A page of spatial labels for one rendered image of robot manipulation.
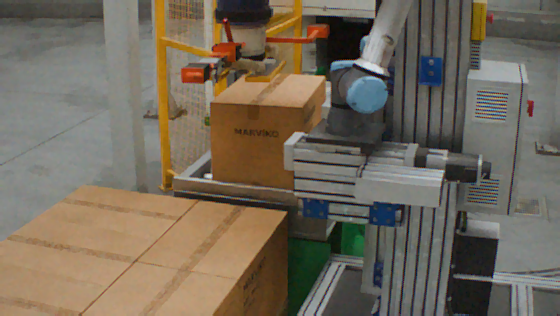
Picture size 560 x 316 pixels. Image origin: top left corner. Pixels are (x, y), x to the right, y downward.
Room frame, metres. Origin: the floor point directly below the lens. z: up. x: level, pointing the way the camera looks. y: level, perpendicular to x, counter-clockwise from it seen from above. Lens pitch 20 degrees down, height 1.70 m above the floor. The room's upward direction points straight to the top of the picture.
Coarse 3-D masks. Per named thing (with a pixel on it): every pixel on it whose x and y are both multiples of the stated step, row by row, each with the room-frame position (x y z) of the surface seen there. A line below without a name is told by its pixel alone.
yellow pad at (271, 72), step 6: (270, 66) 2.71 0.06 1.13; (276, 66) 2.72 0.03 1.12; (282, 66) 2.77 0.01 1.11; (252, 72) 2.61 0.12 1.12; (270, 72) 2.61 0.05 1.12; (276, 72) 2.65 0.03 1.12; (246, 78) 2.55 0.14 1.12; (252, 78) 2.54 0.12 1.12; (258, 78) 2.54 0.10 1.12; (264, 78) 2.53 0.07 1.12; (270, 78) 2.54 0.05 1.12
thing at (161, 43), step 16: (160, 0) 4.19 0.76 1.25; (208, 0) 3.70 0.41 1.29; (160, 16) 4.19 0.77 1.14; (176, 16) 4.03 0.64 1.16; (208, 16) 3.70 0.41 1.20; (160, 32) 4.18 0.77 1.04; (176, 32) 4.03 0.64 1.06; (160, 48) 4.18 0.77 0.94; (192, 48) 3.82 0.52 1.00; (160, 64) 4.18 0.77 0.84; (160, 80) 4.18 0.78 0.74; (176, 80) 4.05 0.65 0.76; (224, 80) 3.58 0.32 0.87; (160, 96) 4.18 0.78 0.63; (160, 112) 4.19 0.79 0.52; (160, 128) 4.20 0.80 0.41; (176, 128) 4.06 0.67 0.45; (160, 144) 4.20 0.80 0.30; (208, 144) 3.73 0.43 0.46
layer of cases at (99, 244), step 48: (96, 192) 2.80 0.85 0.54; (48, 240) 2.30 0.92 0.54; (96, 240) 2.31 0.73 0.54; (144, 240) 2.32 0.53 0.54; (192, 240) 2.33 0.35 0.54; (240, 240) 2.34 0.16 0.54; (0, 288) 1.92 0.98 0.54; (48, 288) 1.93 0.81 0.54; (96, 288) 1.95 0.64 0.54; (144, 288) 1.96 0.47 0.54; (192, 288) 1.97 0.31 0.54; (240, 288) 2.06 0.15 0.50
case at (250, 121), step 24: (240, 96) 2.92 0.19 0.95; (264, 96) 2.92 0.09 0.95; (288, 96) 2.92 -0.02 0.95; (312, 96) 2.97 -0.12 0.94; (216, 120) 2.82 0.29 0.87; (240, 120) 2.80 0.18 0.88; (264, 120) 2.77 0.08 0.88; (288, 120) 2.75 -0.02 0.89; (312, 120) 2.97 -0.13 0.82; (216, 144) 2.82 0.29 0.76; (240, 144) 2.80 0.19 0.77; (264, 144) 2.77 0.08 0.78; (216, 168) 2.82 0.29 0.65; (240, 168) 2.80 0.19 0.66; (264, 168) 2.77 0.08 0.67
